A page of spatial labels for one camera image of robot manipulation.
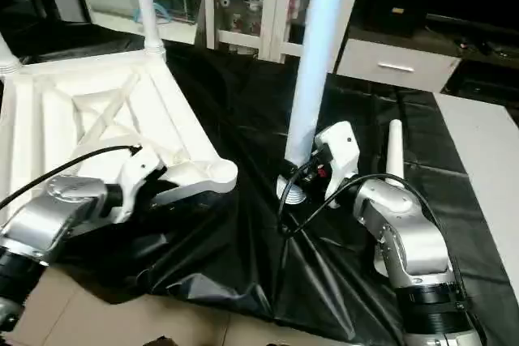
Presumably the white plastic table leg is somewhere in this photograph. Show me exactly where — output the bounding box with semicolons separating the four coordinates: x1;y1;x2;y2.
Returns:
276;0;353;206
0;32;22;76
384;117;407;190
128;0;167;58

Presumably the white plastic table top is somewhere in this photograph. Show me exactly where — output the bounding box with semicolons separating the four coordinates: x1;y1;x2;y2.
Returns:
0;47;239;218

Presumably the black work mat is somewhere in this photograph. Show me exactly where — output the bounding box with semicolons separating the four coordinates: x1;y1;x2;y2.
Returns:
0;19;519;346

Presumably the white drawer unit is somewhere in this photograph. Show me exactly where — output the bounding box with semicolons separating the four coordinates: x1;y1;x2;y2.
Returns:
335;36;462;95

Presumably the white glass door cabinet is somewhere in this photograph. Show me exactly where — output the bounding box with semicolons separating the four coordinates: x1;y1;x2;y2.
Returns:
201;0;367;65

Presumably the teal plastic bag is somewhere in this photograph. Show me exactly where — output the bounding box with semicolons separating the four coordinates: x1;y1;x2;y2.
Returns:
132;2;172;26

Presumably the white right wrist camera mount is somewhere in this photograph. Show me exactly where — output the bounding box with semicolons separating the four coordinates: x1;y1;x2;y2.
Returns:
314;120;362;210

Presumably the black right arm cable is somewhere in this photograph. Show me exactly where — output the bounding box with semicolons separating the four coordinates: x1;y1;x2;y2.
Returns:
277;150;476;323

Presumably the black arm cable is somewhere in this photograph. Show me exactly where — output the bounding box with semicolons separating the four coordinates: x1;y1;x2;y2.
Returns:
277;150;476;323
0;144;144;210

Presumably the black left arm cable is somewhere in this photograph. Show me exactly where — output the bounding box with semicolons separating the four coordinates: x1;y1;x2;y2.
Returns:
0;144;144;210

